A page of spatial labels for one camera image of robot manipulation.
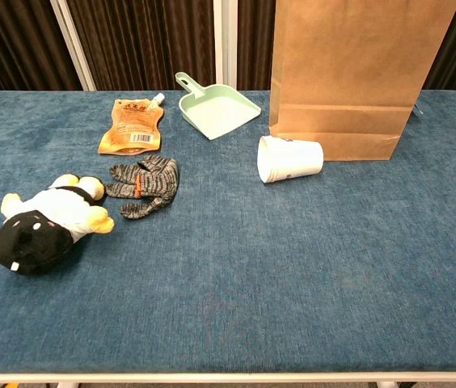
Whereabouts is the mint green plastic dustpan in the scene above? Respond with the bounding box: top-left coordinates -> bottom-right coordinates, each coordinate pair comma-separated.
174,71 -> 262,141

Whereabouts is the black white plush dog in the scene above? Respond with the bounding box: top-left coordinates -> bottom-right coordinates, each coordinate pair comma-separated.
0,173 -> 115,276

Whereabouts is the orange spout pouch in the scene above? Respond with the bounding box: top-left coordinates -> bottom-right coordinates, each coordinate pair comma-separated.
97,92 -> 166,157

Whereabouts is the white partition frame post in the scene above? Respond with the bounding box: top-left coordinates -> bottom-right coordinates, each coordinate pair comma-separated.
49,0 -> 98,92
213,0 -> 239,91

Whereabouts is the blue fabric table cover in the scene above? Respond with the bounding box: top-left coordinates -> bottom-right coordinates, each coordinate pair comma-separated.
0,89 -> 456,375

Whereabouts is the white table frame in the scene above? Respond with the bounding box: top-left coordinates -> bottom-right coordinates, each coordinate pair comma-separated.
0,371 -> 456,388

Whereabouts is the brown paper bag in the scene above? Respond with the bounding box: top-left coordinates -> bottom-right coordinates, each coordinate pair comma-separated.
268,0 -> 456,162

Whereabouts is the grey striped knit glove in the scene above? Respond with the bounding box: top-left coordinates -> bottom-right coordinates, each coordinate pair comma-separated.
104,154 -> 180,221

